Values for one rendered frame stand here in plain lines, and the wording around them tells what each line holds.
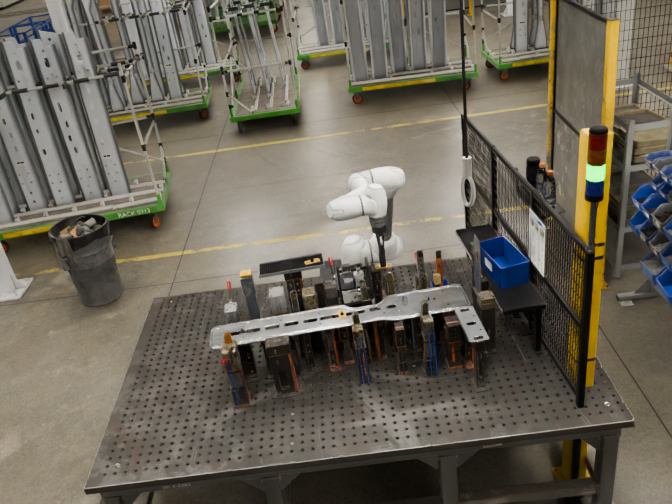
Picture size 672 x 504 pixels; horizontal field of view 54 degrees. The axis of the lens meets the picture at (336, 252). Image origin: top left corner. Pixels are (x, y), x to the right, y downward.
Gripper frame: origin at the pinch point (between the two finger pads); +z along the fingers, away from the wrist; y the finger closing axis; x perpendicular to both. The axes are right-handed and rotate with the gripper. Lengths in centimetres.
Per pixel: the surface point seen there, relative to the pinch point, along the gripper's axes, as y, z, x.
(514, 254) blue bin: -15, 18, 72
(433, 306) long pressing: 5.6, 29.3, 23.5
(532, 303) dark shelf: 19, 26, 71
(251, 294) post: -27, 26, -74
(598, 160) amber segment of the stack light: 63, -67, 80
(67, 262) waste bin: -208, 82, -251
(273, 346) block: 24, 27, -60
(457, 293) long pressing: -3.1, 29.2, 38.1
